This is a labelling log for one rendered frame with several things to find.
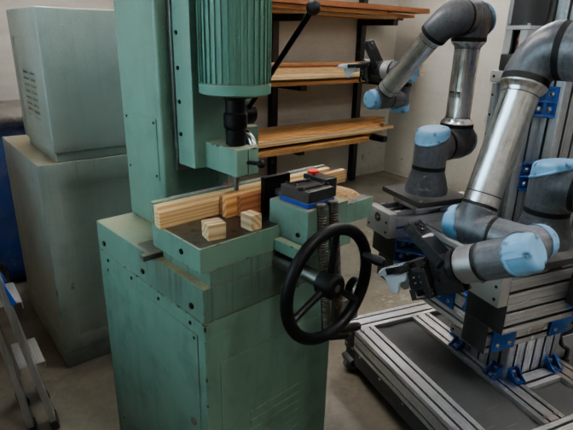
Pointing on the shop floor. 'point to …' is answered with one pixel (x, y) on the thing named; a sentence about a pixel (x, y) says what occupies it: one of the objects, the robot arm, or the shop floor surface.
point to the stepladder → (26, 357)
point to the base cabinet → (211, 362)
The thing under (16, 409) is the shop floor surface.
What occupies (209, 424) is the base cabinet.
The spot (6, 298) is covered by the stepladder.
